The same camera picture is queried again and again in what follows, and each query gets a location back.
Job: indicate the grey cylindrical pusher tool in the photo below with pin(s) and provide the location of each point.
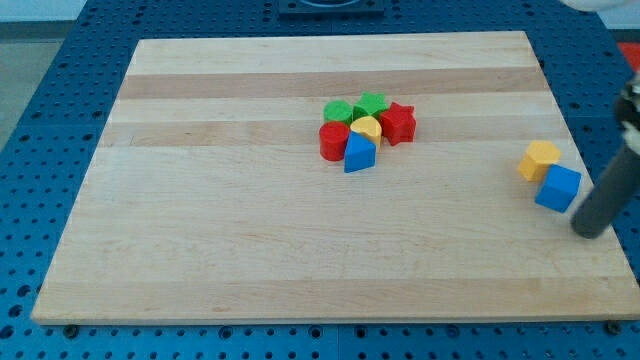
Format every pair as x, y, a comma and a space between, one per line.
611, 193

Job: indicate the blue cube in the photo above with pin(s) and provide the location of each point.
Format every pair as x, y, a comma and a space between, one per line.
559, 188

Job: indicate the blue triangle block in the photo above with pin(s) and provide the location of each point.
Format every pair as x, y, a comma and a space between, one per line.
360, 153

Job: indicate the yellow hexagon block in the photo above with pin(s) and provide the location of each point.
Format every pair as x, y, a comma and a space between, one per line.
537, 159

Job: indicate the red star block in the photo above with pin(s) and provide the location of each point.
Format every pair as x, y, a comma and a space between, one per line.
398, 123

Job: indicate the yellow heart block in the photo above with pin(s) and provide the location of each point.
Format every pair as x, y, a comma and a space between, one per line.
368, 127

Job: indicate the green star block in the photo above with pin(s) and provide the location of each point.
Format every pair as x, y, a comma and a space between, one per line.
370, 104

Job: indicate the red cylinder block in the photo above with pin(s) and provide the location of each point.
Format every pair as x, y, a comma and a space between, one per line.
333, 138

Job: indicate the green cylinder block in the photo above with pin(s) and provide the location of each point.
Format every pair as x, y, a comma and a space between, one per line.
338, 111

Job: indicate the wooden board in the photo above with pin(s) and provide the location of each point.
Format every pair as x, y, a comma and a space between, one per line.
207, 200

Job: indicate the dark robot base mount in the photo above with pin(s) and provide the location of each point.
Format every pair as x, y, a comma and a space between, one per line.
329, 7

